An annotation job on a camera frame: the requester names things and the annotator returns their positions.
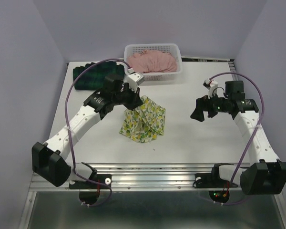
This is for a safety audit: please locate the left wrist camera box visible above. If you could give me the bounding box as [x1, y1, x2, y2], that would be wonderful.
[124, 73, 145, 92]

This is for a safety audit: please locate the front aluminium rail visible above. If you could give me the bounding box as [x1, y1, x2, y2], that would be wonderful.
[30, 163, 283, 191]

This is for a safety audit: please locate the lemon print skirt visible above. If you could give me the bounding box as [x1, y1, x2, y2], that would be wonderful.
[119, 96, 166, 143]

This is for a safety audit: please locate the aluminium frame rail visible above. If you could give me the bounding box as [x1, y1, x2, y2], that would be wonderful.
[181, 56, 236, 72]

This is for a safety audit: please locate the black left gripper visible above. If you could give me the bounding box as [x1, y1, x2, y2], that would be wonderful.
[112, 83, 143, 111]

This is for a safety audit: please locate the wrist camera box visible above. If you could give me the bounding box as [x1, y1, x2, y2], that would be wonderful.
[203, 79, 218, 99]
[124, 73, 145, 92]

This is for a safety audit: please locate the pink skirt in basket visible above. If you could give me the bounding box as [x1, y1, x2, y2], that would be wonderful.
[127, 50, 178, 73]

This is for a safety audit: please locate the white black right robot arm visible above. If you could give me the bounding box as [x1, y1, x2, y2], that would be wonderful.
[191, 79, 286, 195]

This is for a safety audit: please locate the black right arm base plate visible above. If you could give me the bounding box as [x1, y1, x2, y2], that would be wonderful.
[193, 173, 239, 205]

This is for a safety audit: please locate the white plastic basket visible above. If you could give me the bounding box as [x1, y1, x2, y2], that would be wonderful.
[124, 43, 183, 81]

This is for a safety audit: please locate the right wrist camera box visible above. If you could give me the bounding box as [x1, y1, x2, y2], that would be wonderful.
[203, 79, 218, 99]

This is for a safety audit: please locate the green plaid folded skirt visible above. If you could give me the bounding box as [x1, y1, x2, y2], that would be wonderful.
[74, 61, 124, 91]

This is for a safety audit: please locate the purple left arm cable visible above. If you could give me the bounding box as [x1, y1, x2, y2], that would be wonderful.
[64, 58, 132, 208]

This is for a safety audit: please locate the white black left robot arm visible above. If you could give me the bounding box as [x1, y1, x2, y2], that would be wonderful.
[31, 73, 144, 188]

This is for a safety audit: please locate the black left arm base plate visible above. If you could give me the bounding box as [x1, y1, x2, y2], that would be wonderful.
[68, 174, 112, 208]

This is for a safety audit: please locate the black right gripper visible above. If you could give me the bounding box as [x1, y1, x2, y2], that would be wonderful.
[189, 89, 231, 122]

